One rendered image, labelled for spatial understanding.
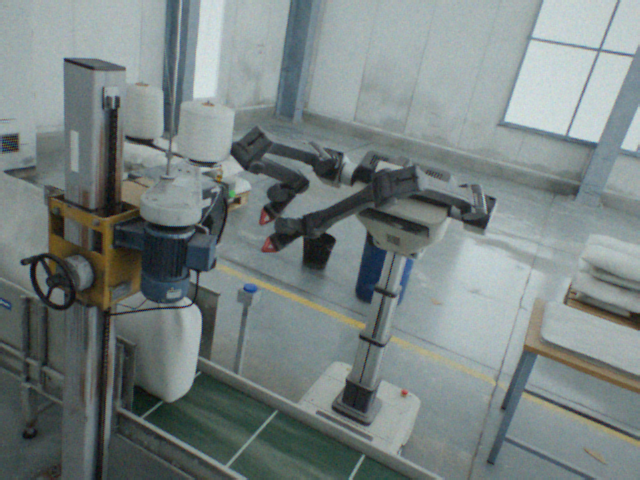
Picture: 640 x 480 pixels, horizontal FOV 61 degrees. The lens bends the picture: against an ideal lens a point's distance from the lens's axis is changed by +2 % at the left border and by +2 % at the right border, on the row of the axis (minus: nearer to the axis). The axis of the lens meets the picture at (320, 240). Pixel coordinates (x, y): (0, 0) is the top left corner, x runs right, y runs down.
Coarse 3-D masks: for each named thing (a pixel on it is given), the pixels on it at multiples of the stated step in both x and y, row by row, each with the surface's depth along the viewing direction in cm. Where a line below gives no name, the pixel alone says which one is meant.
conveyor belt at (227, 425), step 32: (192, 384) 243; (224, 384) 246; (160, 416) 222; (192, 416) 225; (224, 416) 228; (256, 416) 231; (288, 416) 235; (224, 448) 212; (256, 448) 215; (288, 448) 218; (320, 448) 221; (352, 448) 225
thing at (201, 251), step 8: (192, 240) 165; (200, 240) 165; (208, 240) 166; (216, 240) 171; (192, 248) 163; (200, 248) 163; (208, 248) 162; (192, 256) 164; (200, 256) 164; (208, 256) 163; (192, 264) 165; (200, 264) 165; (208, 264) 165
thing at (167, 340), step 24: (144, 312) 218; (168, 312) 214; (192, 312) 219; (144, 336) 221; (168, 336) 216; (192, 336) 220; (144, 360) 225; (168, 360) 219; (192, 360) 225; (144, 384) 231; (168, 384) 224
